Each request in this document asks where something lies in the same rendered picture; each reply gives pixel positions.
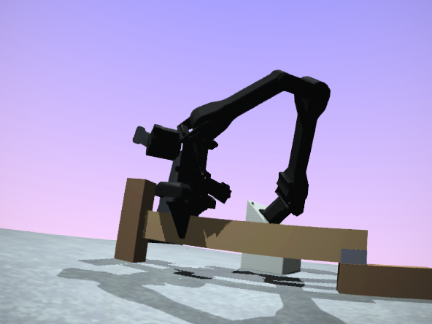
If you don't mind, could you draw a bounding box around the long brown wooden rail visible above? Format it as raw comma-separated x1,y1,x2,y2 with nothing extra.
143,210,368,263

